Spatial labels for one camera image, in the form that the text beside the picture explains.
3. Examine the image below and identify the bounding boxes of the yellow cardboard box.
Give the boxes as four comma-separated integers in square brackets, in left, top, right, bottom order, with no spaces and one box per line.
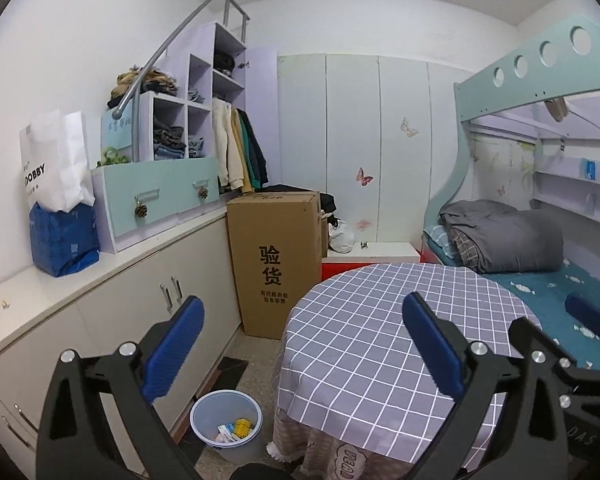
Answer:
[233,418,252,439]

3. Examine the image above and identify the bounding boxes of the blue plastic trash bin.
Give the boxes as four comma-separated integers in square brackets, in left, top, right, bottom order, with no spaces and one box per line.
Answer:
[189,390,263,466]

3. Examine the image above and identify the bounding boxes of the grey checked tablecloth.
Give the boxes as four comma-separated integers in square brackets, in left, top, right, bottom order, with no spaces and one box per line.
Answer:
[274,263,534,463]

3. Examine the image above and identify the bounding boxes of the beige low cabinet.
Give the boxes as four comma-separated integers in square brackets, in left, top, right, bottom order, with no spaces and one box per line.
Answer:
[0,209,240,478]

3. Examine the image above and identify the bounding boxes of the grey folded blanket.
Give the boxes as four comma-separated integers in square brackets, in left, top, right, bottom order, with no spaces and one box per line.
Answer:
[439,200,564,274]

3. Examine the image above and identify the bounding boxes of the pink checked under cloth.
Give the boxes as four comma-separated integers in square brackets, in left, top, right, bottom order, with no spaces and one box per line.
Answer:
[266,404,506,480]

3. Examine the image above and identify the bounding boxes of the white plastic bag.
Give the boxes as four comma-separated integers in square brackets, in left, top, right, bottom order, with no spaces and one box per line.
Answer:
[327,220,355,254]

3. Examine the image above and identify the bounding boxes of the blue paper bag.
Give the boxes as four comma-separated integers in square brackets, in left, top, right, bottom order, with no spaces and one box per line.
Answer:
[29,204,100,278]

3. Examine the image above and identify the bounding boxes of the tall brown cardboard box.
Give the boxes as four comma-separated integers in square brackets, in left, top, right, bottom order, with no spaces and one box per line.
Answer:
[226,192,322,339]

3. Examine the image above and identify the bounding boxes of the teal drawer unit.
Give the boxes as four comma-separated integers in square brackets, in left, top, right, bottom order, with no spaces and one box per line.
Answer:
[92,157,221,254]

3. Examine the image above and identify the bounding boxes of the white paper shopping bag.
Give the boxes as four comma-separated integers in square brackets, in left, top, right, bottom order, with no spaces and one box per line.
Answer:
[19,110,95,212]

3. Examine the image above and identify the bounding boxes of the hanging jackets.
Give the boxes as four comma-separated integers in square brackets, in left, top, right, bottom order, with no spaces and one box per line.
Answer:
[212,98,268,193]

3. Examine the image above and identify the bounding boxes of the metal stair handrail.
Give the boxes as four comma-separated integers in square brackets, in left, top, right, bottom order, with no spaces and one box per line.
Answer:
[110,0,251,164]

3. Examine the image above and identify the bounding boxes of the purple cubby shelf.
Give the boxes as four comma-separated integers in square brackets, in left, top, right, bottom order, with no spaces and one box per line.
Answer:
[99,20,249,164]

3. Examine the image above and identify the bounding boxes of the teal bunk bed frame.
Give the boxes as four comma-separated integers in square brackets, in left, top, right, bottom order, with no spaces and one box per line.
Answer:
[425,15,600,224]

